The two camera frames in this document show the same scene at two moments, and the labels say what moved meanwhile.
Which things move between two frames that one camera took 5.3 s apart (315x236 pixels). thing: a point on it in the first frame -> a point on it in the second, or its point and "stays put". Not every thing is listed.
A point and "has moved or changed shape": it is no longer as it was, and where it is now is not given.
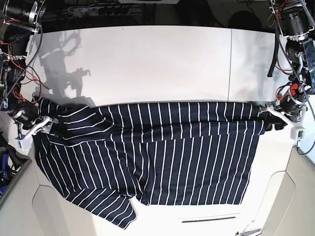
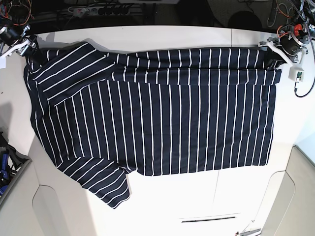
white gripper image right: x=296 y=127 -> x=270 y=54
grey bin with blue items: x=12 y=163 stays put
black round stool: x=244 y=20 stays put
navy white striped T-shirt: x=169 y=153 has moved or changed shape
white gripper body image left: x=44 y=126 -> x=31 y=44
